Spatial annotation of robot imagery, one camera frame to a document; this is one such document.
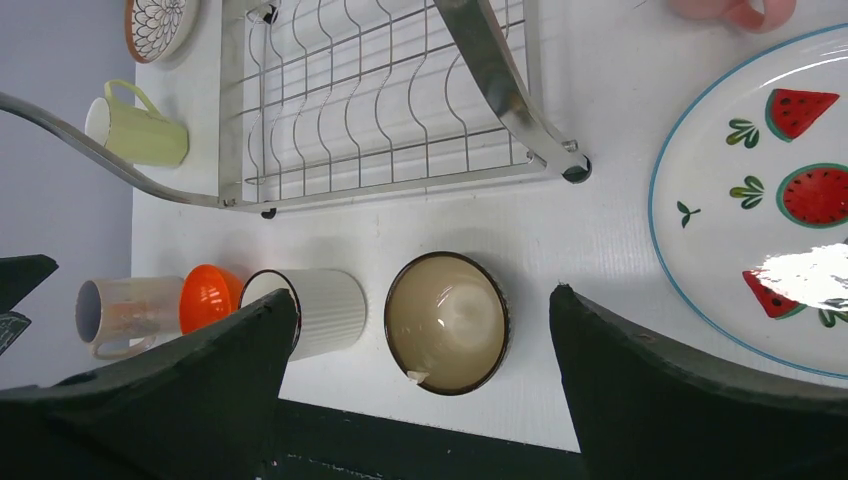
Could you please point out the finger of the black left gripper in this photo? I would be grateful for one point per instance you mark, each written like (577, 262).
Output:
(21, 275)

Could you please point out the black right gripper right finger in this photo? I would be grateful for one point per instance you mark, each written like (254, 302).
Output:
(645, 406)

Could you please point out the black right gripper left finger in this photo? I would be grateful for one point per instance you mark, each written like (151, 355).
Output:
(197, 407)

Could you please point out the pink mug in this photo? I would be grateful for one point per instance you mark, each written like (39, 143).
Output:
(738, 13)

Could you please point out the stainless steel dish rack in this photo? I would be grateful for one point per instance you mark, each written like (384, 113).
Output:
(301, 104)

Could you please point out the orange plastic bowl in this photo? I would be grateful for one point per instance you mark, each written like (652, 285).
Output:
(209, 294)

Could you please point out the white ribbed mug black rim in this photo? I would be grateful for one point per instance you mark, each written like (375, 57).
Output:
(331, 307)

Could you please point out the light green mug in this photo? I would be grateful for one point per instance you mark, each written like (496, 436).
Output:
(127, 123)

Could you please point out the beige bowl dark rim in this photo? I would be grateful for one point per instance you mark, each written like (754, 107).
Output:
(447, 323)

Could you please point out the brown floral round plate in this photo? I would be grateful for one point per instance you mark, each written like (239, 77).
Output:
(155, 29)

